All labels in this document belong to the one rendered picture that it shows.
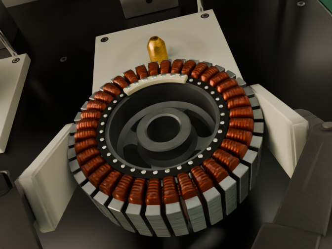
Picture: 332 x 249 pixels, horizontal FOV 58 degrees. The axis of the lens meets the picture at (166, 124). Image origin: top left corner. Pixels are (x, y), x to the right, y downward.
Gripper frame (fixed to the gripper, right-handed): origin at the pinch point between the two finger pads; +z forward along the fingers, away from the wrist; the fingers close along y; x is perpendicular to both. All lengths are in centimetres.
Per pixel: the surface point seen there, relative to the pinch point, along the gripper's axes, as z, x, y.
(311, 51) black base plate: 14.8, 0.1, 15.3
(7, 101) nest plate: 15.4, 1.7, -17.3
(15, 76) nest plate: 19.1, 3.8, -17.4
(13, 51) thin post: 22.2, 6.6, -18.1
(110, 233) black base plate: 1.8, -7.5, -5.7
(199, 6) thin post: 22.3, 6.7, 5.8
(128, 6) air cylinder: 26.6, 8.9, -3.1
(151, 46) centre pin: 14.9, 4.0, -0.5
